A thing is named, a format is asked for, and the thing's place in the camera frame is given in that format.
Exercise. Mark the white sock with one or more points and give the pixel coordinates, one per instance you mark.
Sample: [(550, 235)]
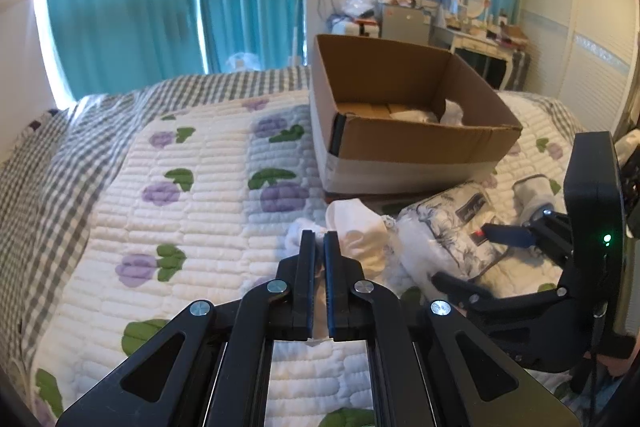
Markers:
[(360, 227), (454, 112), (535, 197)]

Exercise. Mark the folded white cloth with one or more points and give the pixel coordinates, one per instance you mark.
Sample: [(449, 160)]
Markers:
[(412, 113)]

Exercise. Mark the blue white printed soft packet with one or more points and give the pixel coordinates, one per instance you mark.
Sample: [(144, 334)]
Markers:
[(450, 227)]

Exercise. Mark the grey checked bed sheet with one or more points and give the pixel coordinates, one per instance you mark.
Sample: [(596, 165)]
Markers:
[(50, 187)]

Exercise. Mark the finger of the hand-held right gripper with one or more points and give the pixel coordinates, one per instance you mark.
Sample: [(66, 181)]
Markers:
[(505, 234), (480, 302)]

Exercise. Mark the white dressing table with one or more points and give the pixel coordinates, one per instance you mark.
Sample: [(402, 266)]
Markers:
[(480, 44)]

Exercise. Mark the brown cardboard box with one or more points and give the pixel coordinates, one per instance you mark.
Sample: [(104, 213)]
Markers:
[(400, 142)]

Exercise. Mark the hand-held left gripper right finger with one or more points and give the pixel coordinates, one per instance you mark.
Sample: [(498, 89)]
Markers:
[(330, 267)]

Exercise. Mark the rolled white sock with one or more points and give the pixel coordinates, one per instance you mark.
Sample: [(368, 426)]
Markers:
[(535, 197)]

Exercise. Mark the floral quilted blanket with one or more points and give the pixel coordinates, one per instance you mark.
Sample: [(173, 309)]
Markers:
[(200, 207)]

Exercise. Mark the grey mini fridge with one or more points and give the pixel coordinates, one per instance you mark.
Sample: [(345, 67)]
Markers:
[(406, 22)]

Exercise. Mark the white wardrobe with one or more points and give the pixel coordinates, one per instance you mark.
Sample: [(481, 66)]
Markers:
[(585, 37)]

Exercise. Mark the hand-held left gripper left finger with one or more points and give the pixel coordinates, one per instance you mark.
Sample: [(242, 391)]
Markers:
[(307, 267)]

